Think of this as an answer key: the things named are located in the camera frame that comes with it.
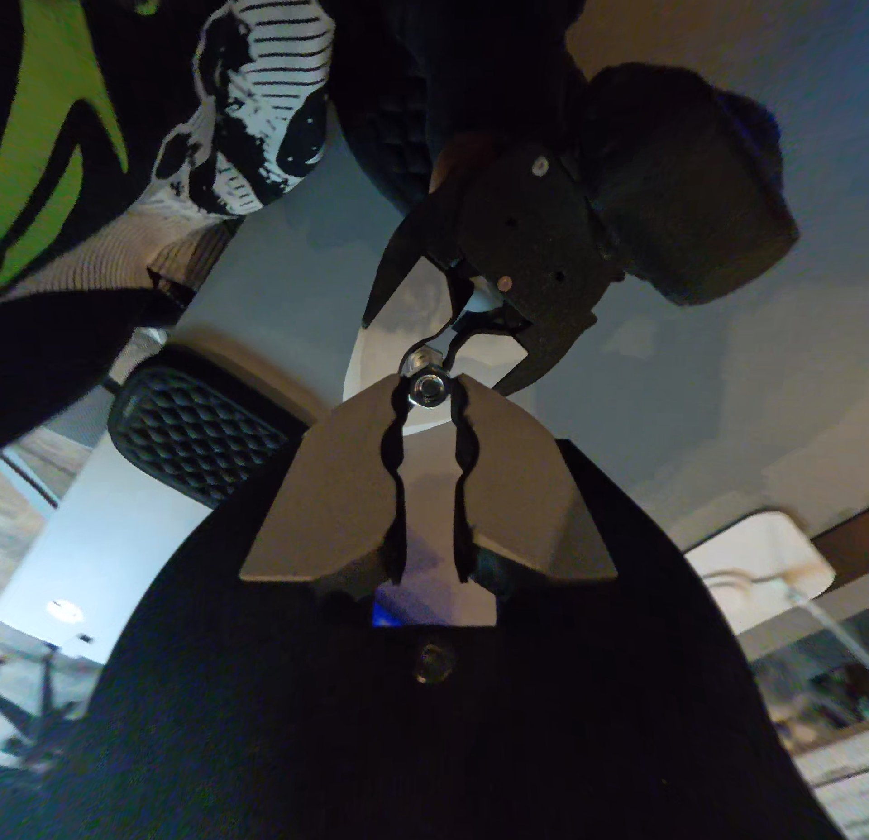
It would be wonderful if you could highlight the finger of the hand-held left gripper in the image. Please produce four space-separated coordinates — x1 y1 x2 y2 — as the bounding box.
404 331 530 436
341 255 456 402

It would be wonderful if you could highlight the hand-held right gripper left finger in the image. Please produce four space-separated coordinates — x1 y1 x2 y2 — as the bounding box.
239 373 411 586

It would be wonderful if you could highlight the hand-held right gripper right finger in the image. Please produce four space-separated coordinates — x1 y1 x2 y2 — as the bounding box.
448 373 620 583

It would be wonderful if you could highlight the silver hex bolt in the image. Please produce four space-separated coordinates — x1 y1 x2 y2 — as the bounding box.
407 372 450 409

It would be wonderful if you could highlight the person's left forearm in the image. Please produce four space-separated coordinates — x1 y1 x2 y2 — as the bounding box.
407 0 598 169

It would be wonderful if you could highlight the person's left hand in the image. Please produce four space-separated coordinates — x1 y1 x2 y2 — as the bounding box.
430 133 505 194

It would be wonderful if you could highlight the black quilted wrist rest pad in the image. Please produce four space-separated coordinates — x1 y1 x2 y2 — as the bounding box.
107 365 310 510
333 66 449 213

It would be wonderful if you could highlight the grey mesh office chair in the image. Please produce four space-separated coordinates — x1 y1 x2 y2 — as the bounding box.
102 324 174 396

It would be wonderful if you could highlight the pale rectangular tray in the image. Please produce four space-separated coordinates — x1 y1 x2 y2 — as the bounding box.
684 507 837 606

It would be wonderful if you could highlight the person's black printed shirt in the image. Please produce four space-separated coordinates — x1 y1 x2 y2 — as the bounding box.
0 0 340 450

